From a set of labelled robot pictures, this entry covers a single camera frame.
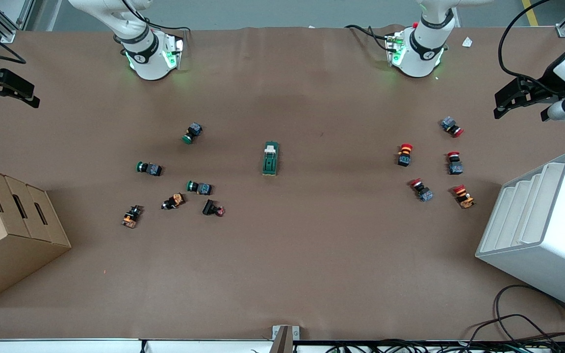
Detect green load switch white handle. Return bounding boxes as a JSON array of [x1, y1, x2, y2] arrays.
[[261, 141, 280, 177]]

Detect red mushroom button blue body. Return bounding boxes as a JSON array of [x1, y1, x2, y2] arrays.
[[409, 178, 435, 202], [440, 116, 464, 138], [447, 151, 464, 176]]

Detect red mushroom button orange body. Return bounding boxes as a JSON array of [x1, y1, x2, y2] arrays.
[[452, 184, 476, 209]]

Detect red mushroom button black body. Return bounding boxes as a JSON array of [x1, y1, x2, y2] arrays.
[[397, 143, 414, 168]]

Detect brown cardboard box with slots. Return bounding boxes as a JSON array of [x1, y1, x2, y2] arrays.
[[0, 163, 72, 308]]

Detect white stepped plastic bin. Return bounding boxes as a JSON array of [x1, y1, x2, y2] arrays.
[[475, 151, 565, 316]]

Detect green push button blue body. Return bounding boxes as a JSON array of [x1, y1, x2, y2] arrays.
[[136, 161, 163, 177], [186, 180, 213, 196], [181, 122, 204, 145]]

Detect black button orange body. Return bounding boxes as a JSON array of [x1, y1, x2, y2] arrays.
[[161, 193, 186, 211]]

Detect brown table cover sheet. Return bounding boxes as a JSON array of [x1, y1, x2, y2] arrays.
[[0, 25, 565, 341]]

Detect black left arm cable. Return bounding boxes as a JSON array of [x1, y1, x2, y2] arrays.
[[498, 0, 554, 85]]

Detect black left base cable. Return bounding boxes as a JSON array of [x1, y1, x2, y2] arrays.
[[345, 25, 397, 52]]

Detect black base cable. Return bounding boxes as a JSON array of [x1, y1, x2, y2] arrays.
[[121, 0, 192, 34], [345, 25, 397, 52]]

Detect black right base cable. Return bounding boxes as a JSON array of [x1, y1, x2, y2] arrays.
[[121, 0, 192, 34]]

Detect black selector switch orange body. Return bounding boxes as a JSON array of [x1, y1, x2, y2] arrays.
[[121, 205, 144, 229]]

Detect black looped floor cable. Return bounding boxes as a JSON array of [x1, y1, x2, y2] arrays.
[[493, 284, 565, 345]]

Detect black switch pink tip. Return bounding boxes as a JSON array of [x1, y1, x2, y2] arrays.
[[202, 199, 226, 217]]

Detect black floor cable bundle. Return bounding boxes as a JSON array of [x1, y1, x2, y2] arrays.
[[327, 314, 565, 353]]

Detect white table edge rail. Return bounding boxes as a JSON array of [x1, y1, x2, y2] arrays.
[[0, 337, 565, 353]]

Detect metal table edge bracket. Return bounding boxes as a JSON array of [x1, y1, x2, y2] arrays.
[[272, 325, 300, 353]]

